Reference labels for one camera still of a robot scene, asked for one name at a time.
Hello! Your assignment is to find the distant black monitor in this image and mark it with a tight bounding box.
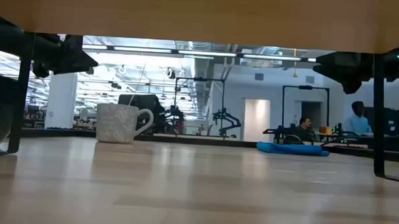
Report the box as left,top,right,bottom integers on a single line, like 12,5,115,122
117,92,158,121

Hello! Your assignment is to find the grey floral patterned mug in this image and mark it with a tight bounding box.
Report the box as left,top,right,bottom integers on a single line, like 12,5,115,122
95,102,155,146

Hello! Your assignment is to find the black stand frame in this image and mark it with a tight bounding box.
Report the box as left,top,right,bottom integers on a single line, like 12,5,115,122
172,76,226,138
280,84,332,132

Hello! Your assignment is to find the white pillar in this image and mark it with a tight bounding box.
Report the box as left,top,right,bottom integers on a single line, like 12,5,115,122
44,70,78,130

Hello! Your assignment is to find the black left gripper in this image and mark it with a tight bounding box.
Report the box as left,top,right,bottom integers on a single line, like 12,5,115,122
32,32,100,82

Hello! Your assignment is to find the dark cabinet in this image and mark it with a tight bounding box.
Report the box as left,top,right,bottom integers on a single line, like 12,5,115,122
363,106,399,137

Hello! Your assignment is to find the yellow hanging pendant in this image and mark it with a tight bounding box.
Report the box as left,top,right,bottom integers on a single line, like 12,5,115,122
291,48,299,78

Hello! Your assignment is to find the wooden shelf with black legs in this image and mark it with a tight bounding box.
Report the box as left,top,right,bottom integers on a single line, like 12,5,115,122
0,0,399,185

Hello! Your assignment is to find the white lit doorway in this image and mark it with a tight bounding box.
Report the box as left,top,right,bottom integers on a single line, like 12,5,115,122
242,98,272,143

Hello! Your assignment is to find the blue folded cloth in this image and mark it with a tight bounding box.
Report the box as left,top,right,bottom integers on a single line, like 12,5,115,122
255,141,331,157

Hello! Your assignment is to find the black aluminium table frame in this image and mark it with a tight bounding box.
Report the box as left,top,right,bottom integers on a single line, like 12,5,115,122
20,127,399,164

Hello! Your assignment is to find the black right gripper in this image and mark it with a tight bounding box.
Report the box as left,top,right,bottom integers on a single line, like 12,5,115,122
311,51,374,96

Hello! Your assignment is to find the person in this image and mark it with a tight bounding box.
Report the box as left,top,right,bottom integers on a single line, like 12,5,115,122
293,115,317,142
342,99,375,136

